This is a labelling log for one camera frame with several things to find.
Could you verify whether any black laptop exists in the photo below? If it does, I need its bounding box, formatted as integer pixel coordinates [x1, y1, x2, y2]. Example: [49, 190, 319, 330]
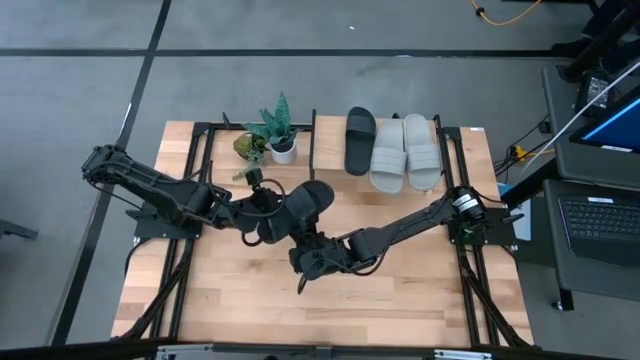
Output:
[557, 193, 640, 269]

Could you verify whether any black foam slide sandal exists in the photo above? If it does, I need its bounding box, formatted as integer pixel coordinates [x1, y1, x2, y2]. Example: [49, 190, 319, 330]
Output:
[257, 179, 336, 246]
[343, 105, 378, 177]

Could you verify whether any grey foam slide sandal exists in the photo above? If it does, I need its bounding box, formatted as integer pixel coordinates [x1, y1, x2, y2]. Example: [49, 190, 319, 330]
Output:
[402, 113, 443, 193]
[368, 118, 407, 195]

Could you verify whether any dark grey desk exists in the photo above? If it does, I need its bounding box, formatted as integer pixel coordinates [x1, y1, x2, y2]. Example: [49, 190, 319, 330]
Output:
[542, 64, 640, 312]

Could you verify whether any black power brick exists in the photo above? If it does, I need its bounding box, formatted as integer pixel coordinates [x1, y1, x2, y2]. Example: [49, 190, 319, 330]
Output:
[574, 69, 615, 115]

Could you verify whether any small trailing succulent plant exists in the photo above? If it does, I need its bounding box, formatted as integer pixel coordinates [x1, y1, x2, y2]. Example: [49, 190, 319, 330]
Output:
[231, 130, 271, 182]

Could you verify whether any white paper sheet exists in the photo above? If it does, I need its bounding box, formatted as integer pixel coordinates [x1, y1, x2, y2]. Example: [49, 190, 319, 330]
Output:
[513, 213, 532, 242]

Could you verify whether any monitor with blue screen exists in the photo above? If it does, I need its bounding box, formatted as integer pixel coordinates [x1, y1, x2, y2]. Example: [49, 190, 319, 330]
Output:
[568, 84, 640, 155]

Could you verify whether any black cable bundle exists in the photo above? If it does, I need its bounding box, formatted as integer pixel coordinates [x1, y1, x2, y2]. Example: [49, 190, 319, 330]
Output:
[492, 115, 551, 179]

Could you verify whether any black diagonal pole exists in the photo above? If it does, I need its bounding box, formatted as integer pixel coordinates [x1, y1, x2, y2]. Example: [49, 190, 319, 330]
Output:
[557, 0, 640, 84]
[499, 158, 564, 210]

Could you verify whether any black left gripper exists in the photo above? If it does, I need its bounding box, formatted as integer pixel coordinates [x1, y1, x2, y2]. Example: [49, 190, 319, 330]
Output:
[232, 168, 294, 242]

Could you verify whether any snake plant in white pot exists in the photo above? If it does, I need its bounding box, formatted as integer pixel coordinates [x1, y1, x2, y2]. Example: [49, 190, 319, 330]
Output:
[239, 91, 302, 165]

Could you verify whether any wooden shelf with black legs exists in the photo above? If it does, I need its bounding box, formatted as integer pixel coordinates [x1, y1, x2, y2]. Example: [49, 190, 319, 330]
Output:
[309, 108, 445, 190]

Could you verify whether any yellow floor cable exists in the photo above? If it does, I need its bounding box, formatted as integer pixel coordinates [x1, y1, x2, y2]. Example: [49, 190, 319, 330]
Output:
[468, 0, 544, 27]

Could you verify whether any white rod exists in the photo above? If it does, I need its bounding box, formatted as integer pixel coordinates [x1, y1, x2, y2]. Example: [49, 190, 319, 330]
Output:
[518, 59, 640, 176]

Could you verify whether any black metal table frame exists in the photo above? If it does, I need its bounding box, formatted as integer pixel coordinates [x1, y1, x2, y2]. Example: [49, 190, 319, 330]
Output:
[112, 110, 534, 351]

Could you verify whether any black crossbar with silver brackets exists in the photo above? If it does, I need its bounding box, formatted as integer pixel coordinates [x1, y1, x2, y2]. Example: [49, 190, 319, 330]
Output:
[0, 337, 640, 360]

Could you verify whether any person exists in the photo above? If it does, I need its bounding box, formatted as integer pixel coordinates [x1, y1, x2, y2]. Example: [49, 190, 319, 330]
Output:
[551, 0, 640, 60]

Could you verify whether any black furniture foot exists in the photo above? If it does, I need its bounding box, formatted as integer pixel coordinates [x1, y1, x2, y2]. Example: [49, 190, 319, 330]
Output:
[0, 218, 40, 241]

